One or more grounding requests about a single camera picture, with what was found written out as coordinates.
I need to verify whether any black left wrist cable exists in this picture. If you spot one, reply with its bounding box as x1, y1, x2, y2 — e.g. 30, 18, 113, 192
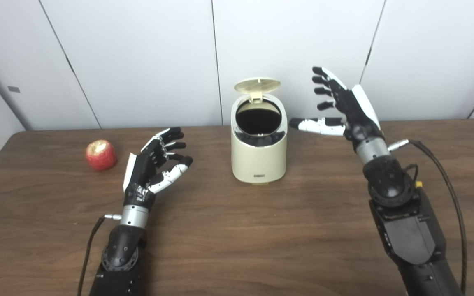
77, 214, 122, 296

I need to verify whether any red apple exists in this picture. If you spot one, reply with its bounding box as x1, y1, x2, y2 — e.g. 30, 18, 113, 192
85, 139, 118, 171

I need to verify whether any black and white left hand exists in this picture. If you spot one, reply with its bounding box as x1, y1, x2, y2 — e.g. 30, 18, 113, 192
123, 127, 193, 211

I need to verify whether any round cream bin lid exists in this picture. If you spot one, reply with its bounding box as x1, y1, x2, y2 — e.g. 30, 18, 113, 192
234, 77, 281, 102

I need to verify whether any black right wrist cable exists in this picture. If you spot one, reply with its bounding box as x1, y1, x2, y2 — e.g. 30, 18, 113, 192
387, 139, 467, 294

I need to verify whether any cream-colored bin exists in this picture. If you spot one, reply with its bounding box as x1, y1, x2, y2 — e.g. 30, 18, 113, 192
231, 94, 288, 185

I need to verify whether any black and white right hand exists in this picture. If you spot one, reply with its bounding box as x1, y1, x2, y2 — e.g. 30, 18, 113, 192
290, 66, 386, 150

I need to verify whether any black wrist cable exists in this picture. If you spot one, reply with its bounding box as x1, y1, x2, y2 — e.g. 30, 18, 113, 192
387, 139, 467, 294
77, 214, 122, 296

